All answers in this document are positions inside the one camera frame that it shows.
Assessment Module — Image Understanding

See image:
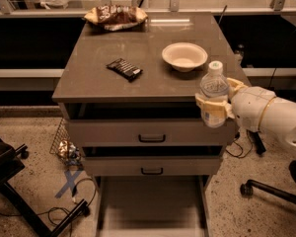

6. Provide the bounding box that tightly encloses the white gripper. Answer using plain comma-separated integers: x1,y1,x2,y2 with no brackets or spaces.
195,78,276,132

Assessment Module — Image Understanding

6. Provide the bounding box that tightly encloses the clear plastic water bottle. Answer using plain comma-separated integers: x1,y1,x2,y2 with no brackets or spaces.
200,61,229,128

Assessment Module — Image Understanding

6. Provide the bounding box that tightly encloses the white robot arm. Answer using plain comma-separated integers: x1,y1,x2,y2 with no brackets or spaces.
195,78,296,158

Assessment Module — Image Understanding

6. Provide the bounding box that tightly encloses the grey drawer cabinet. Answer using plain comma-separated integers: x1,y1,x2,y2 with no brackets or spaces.
51,11,257,183

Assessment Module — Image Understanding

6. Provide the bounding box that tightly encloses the open bottom drawer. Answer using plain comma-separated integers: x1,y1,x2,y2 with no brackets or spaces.
95,176,212,237

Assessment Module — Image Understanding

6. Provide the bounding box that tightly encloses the black table leg right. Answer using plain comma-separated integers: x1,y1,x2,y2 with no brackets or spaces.
249,131,266,155

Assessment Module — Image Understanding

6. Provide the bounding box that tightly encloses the white paper bowl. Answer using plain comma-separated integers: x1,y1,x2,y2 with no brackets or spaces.
162,42,208,72

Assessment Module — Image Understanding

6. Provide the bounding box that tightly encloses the dark chocolate bar wrapper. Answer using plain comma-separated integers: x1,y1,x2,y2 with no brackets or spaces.
107,58,142,82

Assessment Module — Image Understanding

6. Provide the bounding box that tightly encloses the black office chair right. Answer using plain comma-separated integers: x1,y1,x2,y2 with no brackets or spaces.
240,158,296,210

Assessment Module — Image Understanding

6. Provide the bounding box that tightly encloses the black office chair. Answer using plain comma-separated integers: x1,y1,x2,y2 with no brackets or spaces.
240,158,296,210
0,138,90,237

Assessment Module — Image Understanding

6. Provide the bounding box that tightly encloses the brown chip bag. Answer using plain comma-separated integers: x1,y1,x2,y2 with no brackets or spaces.
84,5,148,32

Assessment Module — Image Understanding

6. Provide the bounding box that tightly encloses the black office chair left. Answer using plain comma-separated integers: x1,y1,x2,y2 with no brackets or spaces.
0,138,90,237

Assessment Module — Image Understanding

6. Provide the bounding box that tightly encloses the black floor cable right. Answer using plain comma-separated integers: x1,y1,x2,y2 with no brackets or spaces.
225,131,255,160

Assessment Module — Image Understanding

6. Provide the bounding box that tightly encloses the black floor cable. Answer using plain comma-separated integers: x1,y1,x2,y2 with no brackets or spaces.
0,177,99,237
225,131,255,160

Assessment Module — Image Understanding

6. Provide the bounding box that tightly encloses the middle drawer with handle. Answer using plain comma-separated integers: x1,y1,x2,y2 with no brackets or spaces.
82,156,222,176

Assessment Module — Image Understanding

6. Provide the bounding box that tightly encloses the drawer with handle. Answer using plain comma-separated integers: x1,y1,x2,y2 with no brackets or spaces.
82,156,222,176
66,118,238,147

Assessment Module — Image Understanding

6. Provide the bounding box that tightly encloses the top drawer with handle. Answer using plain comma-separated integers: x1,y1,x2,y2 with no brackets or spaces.
66,118,238,147

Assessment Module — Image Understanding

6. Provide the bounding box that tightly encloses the black floor cable left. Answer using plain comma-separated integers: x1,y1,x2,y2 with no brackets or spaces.
0,177,99,237

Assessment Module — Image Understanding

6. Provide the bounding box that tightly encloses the wire mesh waste basket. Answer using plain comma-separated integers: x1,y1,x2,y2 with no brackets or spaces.
49,119,81,166

